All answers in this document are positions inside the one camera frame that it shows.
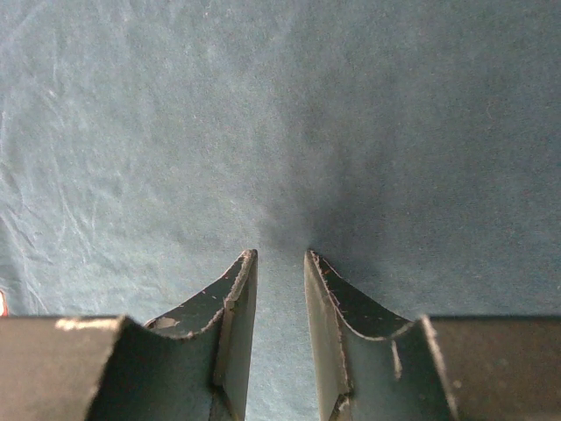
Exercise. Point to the navy tank top red trim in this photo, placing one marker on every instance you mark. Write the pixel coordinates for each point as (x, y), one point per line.
(413, 144)

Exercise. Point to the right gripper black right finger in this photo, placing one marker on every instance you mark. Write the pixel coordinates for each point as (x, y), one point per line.
(370, 363)

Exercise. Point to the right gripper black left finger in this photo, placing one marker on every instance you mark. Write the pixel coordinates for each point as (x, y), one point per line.
(190, 363)

